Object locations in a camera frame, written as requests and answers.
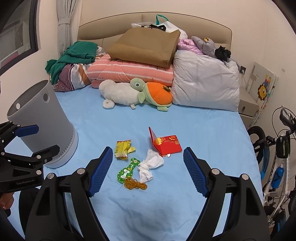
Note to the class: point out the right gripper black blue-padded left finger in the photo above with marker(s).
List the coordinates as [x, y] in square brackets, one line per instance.
[48, 219]

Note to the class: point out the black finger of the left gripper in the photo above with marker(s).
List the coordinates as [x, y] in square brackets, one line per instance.
[42, 156]

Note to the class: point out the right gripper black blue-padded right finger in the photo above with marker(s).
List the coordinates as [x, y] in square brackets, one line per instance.
[246, 219]

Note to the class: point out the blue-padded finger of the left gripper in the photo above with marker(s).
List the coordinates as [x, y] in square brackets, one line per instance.
[22, 131]

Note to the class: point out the yellow snack wrapper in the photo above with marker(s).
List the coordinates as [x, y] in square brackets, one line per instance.
[123, 148]

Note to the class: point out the green bone-print wrapper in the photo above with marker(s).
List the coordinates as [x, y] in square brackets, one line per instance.
[127, 171]

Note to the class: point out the grey plastic trash bin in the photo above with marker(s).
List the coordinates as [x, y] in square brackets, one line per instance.
[39, 106]

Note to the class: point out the person's left hand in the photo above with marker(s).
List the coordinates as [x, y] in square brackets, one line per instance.
[6, 200]

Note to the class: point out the blue water bottle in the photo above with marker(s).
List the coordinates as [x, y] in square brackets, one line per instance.
[278, 176]

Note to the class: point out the white blue bicycle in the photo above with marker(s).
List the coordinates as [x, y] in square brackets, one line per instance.
[278, 204]

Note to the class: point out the striped folded clothes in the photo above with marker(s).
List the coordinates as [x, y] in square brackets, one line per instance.
[72, 77]

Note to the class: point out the green knitted blanket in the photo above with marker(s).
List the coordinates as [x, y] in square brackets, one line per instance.
[81, 52]

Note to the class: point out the white plush rabbit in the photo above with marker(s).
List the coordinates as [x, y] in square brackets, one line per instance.
[118, 93]

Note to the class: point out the pink striped folded quilt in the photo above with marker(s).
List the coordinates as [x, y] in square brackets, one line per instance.
[124, 71]

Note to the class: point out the light blue bed sheet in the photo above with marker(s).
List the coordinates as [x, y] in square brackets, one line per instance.
[170, 206]

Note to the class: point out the white crumpled tissue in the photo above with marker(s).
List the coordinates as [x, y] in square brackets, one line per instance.
[153, 160]

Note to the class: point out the dark framed window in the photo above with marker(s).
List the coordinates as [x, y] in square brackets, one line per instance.
[19, 37]

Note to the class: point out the red gold envelope flat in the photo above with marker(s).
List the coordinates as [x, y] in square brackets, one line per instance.
[166, 145]

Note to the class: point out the white bedside table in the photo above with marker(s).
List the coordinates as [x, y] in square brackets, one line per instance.
[247, 107]

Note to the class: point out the beige padded headboard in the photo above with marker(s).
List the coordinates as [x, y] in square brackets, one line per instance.
[106, 31]

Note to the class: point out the grey window curtain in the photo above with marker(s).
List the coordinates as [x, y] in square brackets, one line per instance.
[68, 13]

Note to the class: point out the green orange plush turtle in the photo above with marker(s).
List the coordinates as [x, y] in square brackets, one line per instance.
[153, 93]

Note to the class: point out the large white plastic-wrapped pillow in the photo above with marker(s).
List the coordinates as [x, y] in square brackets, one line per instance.
[205, 82]

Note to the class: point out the brown paper bag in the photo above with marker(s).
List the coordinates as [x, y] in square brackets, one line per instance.
[146, 45]

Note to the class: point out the black crumpled cloth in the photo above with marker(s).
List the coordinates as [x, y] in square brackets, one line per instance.
[222, 54]

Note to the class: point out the purple puffy jacket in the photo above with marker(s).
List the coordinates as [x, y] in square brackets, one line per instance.
[188, 45]

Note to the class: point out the wall power outlet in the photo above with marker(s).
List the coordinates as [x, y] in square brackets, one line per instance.
[242, 70]

